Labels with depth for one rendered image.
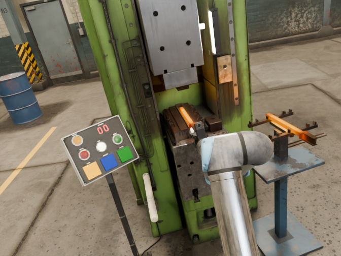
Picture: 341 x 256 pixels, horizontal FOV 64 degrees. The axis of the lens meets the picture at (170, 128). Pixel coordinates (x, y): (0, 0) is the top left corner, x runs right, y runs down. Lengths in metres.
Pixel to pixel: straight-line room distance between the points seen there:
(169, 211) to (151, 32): 1.37
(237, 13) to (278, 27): 6.19
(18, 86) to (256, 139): 5.25
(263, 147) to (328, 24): 7.64
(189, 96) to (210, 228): 1.03
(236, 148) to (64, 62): 7.52
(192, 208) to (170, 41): 1.15
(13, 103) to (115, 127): 4.45
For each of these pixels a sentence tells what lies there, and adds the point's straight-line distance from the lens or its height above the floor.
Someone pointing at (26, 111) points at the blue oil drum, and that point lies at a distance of 5.94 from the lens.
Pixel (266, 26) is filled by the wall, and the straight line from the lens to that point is 7.88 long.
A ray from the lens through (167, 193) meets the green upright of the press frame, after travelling 2.15.
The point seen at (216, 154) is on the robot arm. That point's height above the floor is 1.28.
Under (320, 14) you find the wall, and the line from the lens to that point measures 8.37.
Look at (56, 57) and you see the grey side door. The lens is 8.25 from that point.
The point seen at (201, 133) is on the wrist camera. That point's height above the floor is 1.03.
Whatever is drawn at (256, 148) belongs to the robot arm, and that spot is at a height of 1.28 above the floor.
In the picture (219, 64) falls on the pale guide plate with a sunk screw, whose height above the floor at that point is 1.31.
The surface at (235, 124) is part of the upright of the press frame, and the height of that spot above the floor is 0.85.
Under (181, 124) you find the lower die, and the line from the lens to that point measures 1.80.
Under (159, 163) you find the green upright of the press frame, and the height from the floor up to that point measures 0.70.
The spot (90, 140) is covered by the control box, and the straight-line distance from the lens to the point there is 1.54.
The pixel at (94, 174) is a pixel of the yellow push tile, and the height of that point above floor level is 0.99.
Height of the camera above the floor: 1.78
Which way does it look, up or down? 26 degrees down
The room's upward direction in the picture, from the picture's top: 11 degrees counter-clockwise
